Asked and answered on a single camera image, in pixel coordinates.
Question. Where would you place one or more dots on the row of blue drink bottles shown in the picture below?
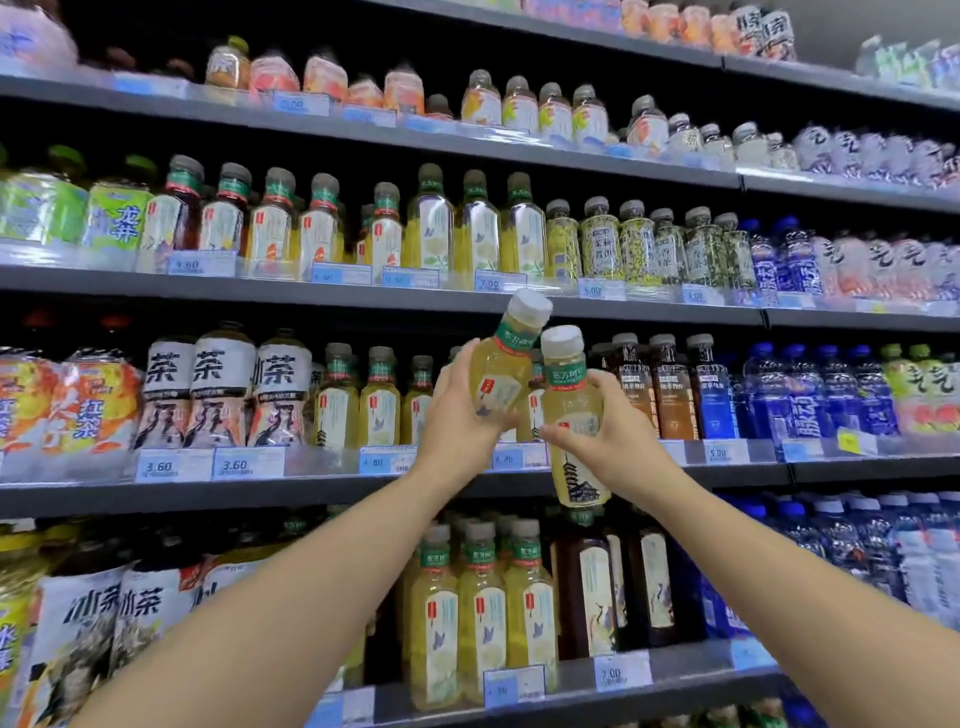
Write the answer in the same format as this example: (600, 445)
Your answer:
(817, 397)

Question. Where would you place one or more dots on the large orange label tea bottle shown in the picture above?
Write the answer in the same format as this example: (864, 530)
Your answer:
(94, 409)
(22, 405)

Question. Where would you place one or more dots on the row of pink drink bottles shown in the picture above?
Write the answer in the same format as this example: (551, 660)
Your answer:
(675, 22)

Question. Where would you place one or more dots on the row of white printed bottles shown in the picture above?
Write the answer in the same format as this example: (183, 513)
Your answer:
(877, 154)

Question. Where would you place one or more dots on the person's left forearm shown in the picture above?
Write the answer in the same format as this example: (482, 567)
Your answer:
(285, 600)

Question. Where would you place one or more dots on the large green label tea bottle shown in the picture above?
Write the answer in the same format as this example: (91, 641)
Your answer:
(41, 206)
(118, 217)

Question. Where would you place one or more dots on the person's right hand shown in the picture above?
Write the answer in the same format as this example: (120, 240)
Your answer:
(626, 450)

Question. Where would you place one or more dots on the blue label drink bottle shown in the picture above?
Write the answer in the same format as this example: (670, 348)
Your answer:
(763, 270)
(801, 266)

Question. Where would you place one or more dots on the large yellow label bottle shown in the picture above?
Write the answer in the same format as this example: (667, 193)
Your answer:
(19, 622)

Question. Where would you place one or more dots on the pink peach drink bottle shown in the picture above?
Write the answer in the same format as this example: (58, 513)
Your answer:
(325, 77)
(274, 75)
(365, 94)
(404, 91)

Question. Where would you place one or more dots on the pale purple drink pack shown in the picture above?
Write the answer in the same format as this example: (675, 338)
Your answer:
(34, 37)

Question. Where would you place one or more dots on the row of pale pastel bottles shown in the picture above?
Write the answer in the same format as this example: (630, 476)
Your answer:
(907, 64)

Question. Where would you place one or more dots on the person's right forearm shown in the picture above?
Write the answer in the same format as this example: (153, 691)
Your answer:
(787, 600)

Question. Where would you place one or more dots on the yellow tea bottle white cap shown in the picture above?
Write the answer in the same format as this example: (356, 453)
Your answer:
(574, 390)
(510, 352)

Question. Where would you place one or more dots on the large white black tea bottle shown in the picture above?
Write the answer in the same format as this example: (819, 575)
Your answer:
(220, 382)
(150, 615)
(232, 570)
(281, 386)
(165, 390)
(71, 645)

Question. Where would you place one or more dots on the blue label grey cap bottle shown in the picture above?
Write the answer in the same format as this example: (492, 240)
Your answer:
(712, 397)

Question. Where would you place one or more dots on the row of pink printed bottles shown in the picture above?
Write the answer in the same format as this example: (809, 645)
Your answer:
(892, 266)

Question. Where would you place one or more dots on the brown tea bottle grey cap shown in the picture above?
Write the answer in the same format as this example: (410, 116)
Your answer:
(636, 390)
(673, 397)

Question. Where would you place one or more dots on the dark brown tea bottle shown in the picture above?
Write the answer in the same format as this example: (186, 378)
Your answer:
(654, 585)
(589, 592)

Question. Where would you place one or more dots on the dark tea bottle red collar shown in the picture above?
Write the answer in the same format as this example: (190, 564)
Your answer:
(169, 221)
(319, 236)
(223, 221)
(270, 229)
(385, 240)

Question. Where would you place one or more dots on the green cap pink label bottle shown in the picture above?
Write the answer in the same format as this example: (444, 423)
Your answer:
(900, 394)
(943, 394)

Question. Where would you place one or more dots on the yellow tea bottle green cap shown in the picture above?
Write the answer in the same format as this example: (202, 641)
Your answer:
(430, 229)
(523, 236)
(478, 232)

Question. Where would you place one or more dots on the white bottle black print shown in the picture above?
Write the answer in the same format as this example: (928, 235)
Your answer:
(748, 30)
(778, 36)

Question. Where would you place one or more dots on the orange bottle green cap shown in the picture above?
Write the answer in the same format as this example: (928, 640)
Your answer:
(227, 67)

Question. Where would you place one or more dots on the row of green patterned bottles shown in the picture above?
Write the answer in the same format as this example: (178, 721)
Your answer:
(637, 247)

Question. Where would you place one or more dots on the grey metal shelf board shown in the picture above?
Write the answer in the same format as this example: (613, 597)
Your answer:
(675, 679)
(225, 493)
(787, 71)
(450, 139)
(450, 298)

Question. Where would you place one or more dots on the yellow price tag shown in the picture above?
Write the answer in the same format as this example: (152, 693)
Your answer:
(850, 442)

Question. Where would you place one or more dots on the person's right thumb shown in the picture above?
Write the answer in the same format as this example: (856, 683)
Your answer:
(566, 436)

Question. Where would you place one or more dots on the row of clear water bottles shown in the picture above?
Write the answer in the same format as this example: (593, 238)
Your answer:
(885, 555)

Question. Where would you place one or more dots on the person's left thumb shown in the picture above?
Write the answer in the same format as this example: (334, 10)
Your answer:
(501, 430)

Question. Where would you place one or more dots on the white label grey cap bottle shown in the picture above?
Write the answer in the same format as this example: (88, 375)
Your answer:
(647, 129)
(716, 148)
(783, 156)
(750, 148)
(684, 137)

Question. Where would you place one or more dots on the white blue price tag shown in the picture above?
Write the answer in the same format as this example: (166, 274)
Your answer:
(514, 686)
(622, 671)
(345, 709)
(752, 654)

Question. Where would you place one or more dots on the person's left hand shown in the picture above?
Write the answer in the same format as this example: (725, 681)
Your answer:
(450, 420)

